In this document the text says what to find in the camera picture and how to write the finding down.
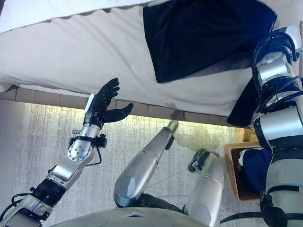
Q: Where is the grey robot torso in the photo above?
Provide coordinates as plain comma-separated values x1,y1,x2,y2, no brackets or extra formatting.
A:
56,205,211,227

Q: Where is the woven wicker basket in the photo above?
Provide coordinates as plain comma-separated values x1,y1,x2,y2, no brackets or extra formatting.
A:
223,127,273,203

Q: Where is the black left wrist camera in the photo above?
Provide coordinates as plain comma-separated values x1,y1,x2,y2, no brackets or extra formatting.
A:
98,134,108,148

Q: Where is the black garment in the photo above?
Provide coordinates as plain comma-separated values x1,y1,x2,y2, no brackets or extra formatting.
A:
143,0,278,127

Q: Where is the white duvet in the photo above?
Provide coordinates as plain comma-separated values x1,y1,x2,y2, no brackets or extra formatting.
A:
0,0,166,34

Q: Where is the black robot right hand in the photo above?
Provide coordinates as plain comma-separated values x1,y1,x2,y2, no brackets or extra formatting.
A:
269,25,303,62

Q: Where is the grey striped rug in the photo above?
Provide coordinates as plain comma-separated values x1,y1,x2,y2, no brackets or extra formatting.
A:
14,99,268,227

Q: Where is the dark blue garment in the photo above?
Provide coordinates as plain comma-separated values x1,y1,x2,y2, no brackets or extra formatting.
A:
241,148,273,192

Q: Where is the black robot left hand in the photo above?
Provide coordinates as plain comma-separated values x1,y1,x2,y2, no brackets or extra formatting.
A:
82,77,134,127

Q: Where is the bed with beige cover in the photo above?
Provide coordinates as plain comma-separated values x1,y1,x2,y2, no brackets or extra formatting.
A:
0,4,303,119

